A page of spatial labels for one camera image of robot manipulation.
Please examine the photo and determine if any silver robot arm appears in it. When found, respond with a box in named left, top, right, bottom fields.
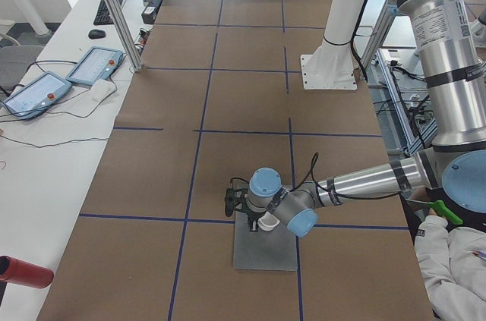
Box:
left=226, top=0, right=485, bottom=237

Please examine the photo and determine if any white cup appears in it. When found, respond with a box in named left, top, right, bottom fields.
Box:
left=257, top=212, right=280, bottom=231

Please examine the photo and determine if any seated person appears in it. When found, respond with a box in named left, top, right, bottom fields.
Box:
left=402, top=187, right=485, bottom=320

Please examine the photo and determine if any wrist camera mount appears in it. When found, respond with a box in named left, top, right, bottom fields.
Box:
left=224, top=183, right=249, bottom=217

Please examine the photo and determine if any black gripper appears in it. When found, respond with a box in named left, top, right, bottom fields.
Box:
left=244, top=206, right=267, bottom=231

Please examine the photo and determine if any aluminium frame post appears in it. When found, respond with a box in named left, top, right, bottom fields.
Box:
left=104, top=0, right=143, bottom=72

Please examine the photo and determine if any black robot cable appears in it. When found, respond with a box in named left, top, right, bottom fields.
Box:
left=229, top=152, right=403, bottom=200

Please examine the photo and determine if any red bottle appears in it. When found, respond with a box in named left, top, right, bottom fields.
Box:
left=1, top=256, right=54, bottom=289

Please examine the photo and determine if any black desktop box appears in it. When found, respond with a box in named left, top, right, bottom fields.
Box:
left=141, top=0, right=163, bottom=25

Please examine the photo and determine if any white cloth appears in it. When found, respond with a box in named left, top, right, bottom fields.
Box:
left=88, top=79, right=116, bottom=103

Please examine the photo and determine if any black keyboard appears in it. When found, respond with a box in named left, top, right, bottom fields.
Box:
left=93, top=0, right=126, bottom=27

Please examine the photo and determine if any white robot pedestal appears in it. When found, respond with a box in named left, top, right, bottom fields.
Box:
left=301, top=0, right=365, bottom=90

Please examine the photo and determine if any green handled tool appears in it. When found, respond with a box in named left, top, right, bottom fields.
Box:
left=429, top=200, right=463, bottom=225

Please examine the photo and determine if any far blue teach pendant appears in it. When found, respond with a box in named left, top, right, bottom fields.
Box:
left=66, top=46, right=124, bottom=86

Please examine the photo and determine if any blue teach pendant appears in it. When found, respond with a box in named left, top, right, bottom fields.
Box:
left=66, top=46, right=124, bottom=86
left=2, top=71, right=72, bottom=120

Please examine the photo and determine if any grey closed laptop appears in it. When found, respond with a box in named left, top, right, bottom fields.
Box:
left=233, top=212, right=297, bottom=271

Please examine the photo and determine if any black computer mouse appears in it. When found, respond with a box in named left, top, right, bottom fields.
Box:
left=88, top=29, right=106, bottom=39

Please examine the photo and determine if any near blue teach pendant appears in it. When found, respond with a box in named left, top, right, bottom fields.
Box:
left=2, top=71, right=72, bottom=120

